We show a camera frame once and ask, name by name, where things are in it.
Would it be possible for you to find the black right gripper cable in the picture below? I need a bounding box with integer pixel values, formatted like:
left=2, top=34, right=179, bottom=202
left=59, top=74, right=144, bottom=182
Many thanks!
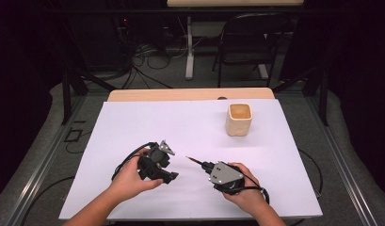
left=230, top=170, right=271, bottom=205

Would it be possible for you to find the tangle of black floor cables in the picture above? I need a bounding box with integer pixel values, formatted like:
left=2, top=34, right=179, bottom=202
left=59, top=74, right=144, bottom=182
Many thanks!
left=117, top=39, right=188, bottom=90

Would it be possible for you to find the white desk leg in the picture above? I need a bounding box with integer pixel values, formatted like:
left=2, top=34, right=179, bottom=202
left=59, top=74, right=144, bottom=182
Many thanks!
left=184, top=15, right=195, bottom=81

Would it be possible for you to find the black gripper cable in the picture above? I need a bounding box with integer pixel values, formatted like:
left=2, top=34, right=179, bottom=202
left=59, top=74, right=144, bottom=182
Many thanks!
left=111, top=141, right=159, bottom=182
left=230, top=170, right=271, bottom=205

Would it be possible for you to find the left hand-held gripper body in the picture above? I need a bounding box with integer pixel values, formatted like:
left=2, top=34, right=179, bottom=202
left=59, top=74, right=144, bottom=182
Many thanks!
left=137, top=139, right=176, bottom=182

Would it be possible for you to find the black metal frame stand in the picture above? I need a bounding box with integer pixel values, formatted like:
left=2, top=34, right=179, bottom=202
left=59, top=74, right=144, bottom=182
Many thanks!
left=60, top=66, right=118, bottom=126
left=272, top=65, right=329, bottom=127

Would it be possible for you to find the aluminium floor rail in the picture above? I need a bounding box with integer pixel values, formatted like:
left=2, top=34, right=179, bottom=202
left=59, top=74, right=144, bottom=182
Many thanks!
left=305, top=94, right=378, bottom=226
left=4, top=94, right=87, bottom=226

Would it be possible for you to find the dark pencil with orange end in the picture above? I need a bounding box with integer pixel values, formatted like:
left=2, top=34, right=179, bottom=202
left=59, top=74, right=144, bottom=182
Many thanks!
left=184, top=155, right=204, bottom=166

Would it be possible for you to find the light wooden table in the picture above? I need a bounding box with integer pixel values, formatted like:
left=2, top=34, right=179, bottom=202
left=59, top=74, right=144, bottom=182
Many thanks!
left=106, top=87, right=276, bottom=103

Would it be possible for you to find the person's right hand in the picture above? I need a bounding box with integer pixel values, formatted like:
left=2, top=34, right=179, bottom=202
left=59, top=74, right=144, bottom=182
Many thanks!
left=222, top=162, right=265, bottom=217

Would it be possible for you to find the white desk foot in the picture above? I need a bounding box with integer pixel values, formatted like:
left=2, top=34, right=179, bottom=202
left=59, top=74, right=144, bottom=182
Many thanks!
left=256, top=63, right=270, bottom=81

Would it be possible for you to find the cream square cup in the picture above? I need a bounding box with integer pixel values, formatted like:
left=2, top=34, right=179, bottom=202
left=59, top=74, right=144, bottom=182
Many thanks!
left=225, top=103, right=254, bottom=137

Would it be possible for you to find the person's left hand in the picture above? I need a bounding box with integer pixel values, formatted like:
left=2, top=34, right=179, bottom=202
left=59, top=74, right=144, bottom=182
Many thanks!
left=109, top=147, right=165, bottom=202

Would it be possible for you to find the white board table cover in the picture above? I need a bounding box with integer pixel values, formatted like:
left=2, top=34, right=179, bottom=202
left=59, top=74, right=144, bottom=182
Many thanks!
left=58, top=98, right=324, bottom=221

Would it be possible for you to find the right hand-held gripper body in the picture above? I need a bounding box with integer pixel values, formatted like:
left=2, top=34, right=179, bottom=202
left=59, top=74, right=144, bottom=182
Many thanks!
left=206, top=160, right=246, bottom=196

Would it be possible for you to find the black folding chair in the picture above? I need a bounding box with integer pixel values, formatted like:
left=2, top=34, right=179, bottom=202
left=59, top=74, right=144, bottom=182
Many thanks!
left=211, top=12, right=292, bottom=89

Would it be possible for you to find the black floor cable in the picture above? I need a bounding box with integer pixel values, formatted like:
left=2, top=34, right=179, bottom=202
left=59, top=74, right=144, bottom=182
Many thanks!
left=297, top=147, right=324, bottom=200
left=21, top=175, right=77, bottom=226

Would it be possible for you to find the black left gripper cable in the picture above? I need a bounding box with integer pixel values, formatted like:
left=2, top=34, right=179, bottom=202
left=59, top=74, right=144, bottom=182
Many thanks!
left=111, top=141, right=159, bottom=182

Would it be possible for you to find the black horizontal frame bar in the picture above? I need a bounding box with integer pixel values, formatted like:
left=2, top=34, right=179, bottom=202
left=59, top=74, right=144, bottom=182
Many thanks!
left=43, top=7, right=340, bottom=15

